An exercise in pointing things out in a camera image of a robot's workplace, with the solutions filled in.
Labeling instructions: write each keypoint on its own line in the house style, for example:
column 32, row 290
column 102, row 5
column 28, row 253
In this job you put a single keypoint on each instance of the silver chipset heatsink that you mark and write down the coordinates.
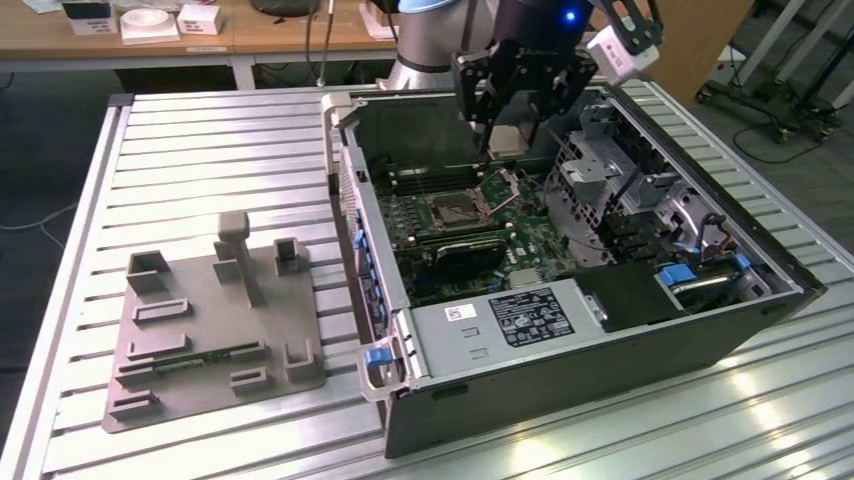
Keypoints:
column 532, row 279

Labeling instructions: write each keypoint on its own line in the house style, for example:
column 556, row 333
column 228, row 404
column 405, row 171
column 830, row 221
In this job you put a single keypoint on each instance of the white box black lid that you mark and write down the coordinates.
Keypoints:
column 89, row 22

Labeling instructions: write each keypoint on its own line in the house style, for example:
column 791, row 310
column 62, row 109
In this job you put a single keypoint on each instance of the green motherboard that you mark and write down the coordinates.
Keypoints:
column 533, row 250

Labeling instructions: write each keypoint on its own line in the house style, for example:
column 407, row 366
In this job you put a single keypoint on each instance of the CPU with silver top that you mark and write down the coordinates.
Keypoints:
column 508, row 140

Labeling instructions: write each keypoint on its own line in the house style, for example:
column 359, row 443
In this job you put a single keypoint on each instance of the black monitor base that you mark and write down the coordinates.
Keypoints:
column 280, row 6

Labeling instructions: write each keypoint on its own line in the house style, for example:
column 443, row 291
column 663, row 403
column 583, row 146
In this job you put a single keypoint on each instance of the small blue clip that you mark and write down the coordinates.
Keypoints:
column 739, row 262

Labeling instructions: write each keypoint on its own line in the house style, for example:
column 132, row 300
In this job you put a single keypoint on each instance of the blue disk carrier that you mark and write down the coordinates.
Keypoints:
column 675, row 277

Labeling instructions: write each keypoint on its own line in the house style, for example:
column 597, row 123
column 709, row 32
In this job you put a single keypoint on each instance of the blue case latch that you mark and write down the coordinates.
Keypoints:
column 376, row 358

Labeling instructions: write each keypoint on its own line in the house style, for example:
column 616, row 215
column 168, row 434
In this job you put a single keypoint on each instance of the wooden desk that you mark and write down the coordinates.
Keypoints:
column 280, row 37

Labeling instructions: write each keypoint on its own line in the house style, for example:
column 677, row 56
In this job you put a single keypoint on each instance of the CPU socket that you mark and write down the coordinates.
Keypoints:
column 453, row 212

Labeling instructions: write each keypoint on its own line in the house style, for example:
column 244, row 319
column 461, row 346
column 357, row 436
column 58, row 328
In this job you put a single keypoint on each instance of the black wheeled equipment cart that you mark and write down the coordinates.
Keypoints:
column 800, row 50

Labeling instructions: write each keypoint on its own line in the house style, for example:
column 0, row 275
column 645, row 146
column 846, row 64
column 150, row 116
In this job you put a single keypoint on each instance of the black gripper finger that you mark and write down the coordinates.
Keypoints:
column 467, row 85
column 567, row 87

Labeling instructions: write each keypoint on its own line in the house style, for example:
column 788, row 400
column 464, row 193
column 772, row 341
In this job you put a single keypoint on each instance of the black plastic air shroud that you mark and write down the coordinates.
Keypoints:
column 627, row 300

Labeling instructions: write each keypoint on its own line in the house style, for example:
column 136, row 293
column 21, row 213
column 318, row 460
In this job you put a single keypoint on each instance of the black RAM slot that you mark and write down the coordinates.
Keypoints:
column 433, row 172
column 436, row 184

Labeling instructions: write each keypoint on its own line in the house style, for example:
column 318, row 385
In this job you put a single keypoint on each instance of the black graphics card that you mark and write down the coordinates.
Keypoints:
column 467, row 260

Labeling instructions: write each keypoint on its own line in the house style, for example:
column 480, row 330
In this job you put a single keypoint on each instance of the grey metal drive cage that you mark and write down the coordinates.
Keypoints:
column 587, row 172

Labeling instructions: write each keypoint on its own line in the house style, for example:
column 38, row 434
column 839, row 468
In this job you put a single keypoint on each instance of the brown wooden cabinet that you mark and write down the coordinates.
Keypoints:
column 680, row 50

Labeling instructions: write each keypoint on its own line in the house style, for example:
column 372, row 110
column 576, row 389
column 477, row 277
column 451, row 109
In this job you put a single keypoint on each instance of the thin locking lever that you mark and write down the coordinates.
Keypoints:
column 420, row 185

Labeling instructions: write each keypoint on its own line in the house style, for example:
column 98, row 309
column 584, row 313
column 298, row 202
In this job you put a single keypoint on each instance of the grey power supply unit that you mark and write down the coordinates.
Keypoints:
column 460, row 350

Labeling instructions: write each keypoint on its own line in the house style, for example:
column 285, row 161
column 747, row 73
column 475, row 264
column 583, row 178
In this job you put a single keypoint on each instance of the black open PC case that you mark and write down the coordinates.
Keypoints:
column 533, row 415

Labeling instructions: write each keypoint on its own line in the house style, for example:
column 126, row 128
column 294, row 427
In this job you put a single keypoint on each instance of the grey plastic parts rack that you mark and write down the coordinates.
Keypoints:
column 280, row 320

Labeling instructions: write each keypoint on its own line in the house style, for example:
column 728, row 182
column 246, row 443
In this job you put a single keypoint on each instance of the green RAM stick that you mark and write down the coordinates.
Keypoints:
column 200, row 361

